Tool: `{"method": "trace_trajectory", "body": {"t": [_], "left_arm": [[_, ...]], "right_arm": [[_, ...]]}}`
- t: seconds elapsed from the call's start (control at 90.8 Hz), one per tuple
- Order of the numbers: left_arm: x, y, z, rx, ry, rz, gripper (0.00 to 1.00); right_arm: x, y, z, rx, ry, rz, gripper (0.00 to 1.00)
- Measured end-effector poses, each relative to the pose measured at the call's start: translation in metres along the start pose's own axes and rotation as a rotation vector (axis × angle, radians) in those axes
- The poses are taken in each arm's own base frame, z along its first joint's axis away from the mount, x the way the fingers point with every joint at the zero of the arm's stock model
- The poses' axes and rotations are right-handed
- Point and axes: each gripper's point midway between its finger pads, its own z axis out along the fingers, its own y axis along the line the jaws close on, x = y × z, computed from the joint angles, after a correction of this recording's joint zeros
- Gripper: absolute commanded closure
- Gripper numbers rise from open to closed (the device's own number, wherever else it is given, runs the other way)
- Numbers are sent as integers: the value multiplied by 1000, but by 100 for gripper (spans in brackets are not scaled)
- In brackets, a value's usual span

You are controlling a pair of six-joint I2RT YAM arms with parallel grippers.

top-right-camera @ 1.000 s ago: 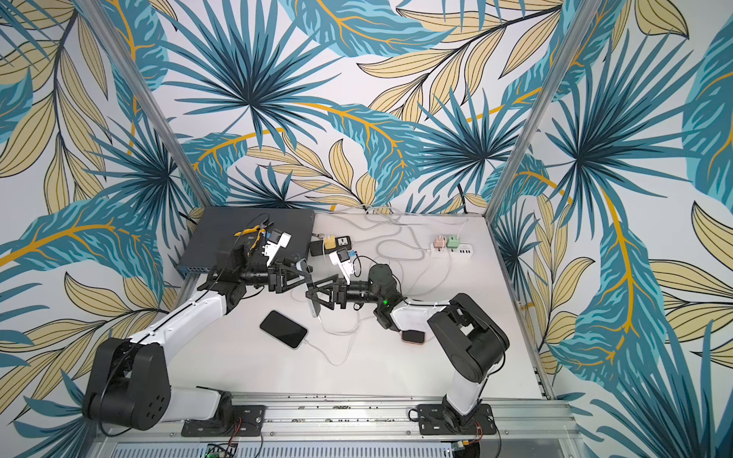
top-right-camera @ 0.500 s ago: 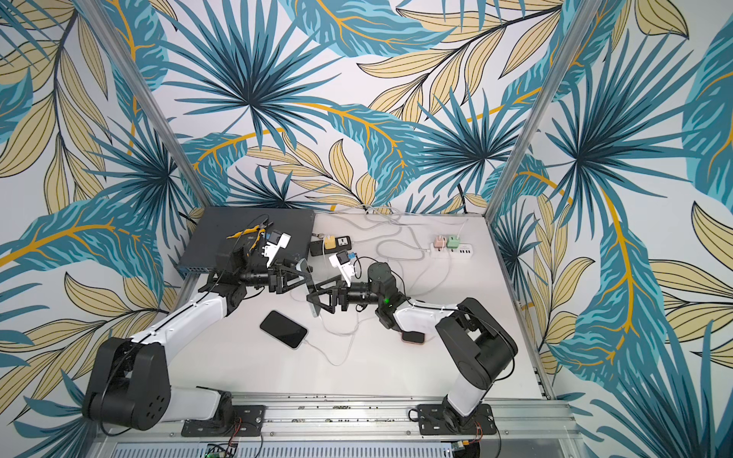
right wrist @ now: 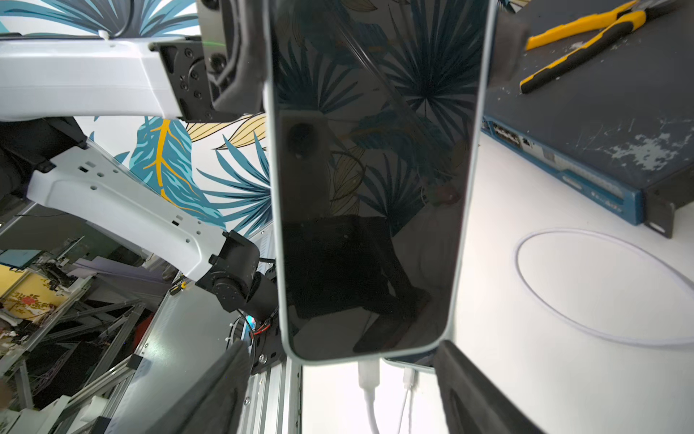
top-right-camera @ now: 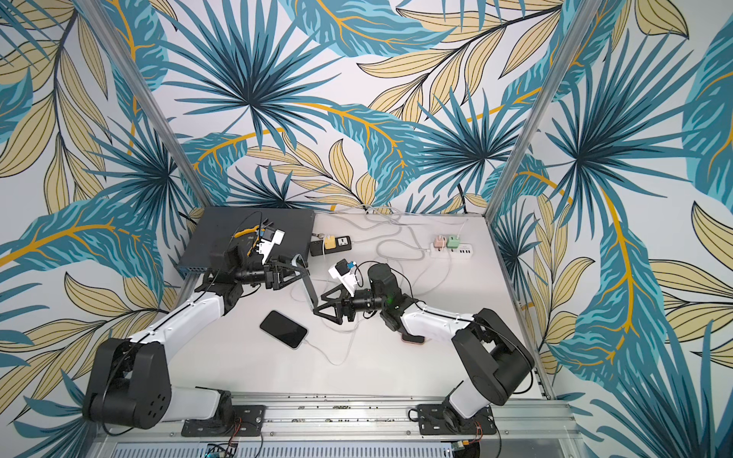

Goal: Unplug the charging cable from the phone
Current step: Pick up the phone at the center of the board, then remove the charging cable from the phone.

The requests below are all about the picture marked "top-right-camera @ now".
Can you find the aluminium front rail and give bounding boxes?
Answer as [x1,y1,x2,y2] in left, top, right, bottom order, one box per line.
[85,393,589,457]

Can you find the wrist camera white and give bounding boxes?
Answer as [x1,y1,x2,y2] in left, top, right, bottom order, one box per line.
[328,259,358,297]
[255,227,286,263]

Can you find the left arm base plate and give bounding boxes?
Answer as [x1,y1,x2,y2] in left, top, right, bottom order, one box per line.
[181,405,266,437]

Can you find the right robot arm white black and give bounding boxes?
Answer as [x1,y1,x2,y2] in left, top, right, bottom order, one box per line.
[304,261,534,427]

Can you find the yellow charger plug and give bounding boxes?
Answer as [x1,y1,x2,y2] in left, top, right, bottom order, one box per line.
[323,236,337,250]

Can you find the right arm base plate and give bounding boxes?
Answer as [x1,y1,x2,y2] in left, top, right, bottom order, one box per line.
[408,404,497,436]

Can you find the grey power strip cord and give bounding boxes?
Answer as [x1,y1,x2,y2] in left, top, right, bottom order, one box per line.
[311,211,436,264]

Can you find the right aluminium corner post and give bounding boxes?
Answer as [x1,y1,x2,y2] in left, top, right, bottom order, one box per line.
[485,1,601,226]

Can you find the black phone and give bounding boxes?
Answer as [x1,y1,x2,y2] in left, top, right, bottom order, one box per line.
[305,274,319,310]
[260,310,308,349]

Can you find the dark grey network switch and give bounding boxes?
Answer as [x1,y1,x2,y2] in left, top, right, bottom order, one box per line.
[177,206,315,274]

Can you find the yellow black pliers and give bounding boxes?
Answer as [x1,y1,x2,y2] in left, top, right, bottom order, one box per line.
[233,224,262,240]

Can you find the green charger plug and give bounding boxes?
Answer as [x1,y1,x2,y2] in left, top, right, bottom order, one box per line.
[446,236,461,249]

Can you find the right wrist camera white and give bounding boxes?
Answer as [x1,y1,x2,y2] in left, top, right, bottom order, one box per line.
[328,259,358,297]

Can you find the left aluminium corner post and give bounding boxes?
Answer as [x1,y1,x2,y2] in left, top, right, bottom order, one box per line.
[76,0,212,207]

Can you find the pink charger plug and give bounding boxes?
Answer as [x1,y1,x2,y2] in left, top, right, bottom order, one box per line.
[433,235,447,250]

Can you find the white charging cable pink phone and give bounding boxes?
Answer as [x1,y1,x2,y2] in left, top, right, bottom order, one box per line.
[412,247,454,297]

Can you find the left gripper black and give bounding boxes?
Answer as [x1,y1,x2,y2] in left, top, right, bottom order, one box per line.
[232,253,307,289]

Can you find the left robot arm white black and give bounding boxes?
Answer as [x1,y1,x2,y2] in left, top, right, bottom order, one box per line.
[82,253,317,433]

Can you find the black power socket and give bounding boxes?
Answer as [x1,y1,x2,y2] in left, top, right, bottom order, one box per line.
[309,236,352,257]

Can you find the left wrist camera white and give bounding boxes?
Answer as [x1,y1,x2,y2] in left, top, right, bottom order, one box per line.
[255,227,286,263]

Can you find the aluminium corner post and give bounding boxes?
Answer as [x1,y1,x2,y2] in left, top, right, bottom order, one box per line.
[485,1,601,226]
[76,0,212,207]

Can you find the white power strip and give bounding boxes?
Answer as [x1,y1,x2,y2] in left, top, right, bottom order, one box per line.
[429,244,475,261]

